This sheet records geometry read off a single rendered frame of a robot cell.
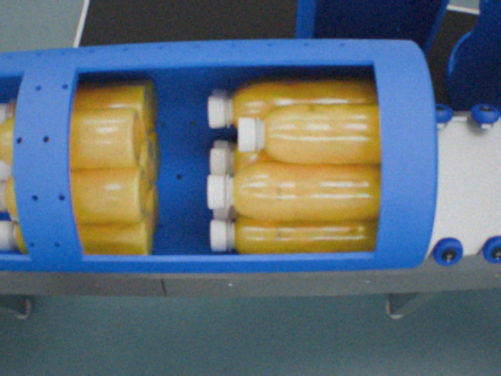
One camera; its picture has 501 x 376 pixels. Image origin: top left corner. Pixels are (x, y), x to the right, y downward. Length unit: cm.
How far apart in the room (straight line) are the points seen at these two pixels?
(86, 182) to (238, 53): 23
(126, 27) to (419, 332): 110
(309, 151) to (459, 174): 35
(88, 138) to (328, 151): 27
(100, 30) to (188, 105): 107
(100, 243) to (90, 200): 7
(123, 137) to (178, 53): 12
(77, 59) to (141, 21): 121
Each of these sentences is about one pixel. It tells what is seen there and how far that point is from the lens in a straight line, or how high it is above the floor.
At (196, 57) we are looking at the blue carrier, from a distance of 92.
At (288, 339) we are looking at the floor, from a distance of 205.
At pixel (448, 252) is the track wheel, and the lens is 112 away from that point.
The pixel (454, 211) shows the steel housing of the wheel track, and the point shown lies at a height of 93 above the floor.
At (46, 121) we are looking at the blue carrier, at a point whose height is 123.
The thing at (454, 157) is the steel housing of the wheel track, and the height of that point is 93.
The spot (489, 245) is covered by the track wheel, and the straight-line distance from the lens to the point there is 113.
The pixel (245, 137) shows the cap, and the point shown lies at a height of 118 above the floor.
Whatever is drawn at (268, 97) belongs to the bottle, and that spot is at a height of 114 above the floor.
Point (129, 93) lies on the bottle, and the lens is 99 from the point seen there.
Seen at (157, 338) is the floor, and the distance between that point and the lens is 207.
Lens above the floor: 205
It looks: 75 degrees down
